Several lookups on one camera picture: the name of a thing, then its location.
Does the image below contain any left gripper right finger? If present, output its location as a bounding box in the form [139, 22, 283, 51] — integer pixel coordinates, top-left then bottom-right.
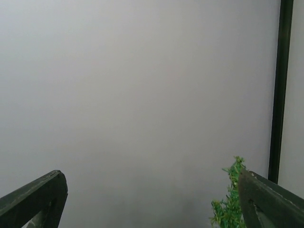
[238, 169, 304, 228]

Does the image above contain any black frame post right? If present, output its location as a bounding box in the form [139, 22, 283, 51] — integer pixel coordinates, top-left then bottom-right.
[268, 0, 294, 184]

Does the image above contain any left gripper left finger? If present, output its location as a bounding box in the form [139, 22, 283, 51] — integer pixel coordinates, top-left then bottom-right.
[0, 170, 68, 228]

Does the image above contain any small green christmas tree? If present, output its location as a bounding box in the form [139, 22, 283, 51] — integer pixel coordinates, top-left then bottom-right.
[209, 156, 246, 228]

